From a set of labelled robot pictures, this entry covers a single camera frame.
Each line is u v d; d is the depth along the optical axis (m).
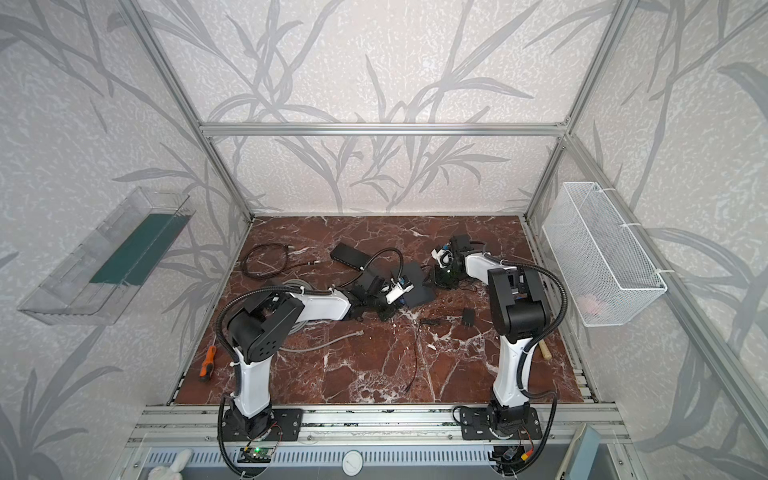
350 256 1.08
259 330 0.52
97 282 0.63
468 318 0.92
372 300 0.81
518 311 0.53
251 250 1.11
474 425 0.73
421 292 0.99
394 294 0.85
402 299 0.92
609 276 0.61
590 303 0.72
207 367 0.82
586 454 0.67
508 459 0.75
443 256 0.93
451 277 0.87
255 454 0.71
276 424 0.72
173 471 0.66
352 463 0.69
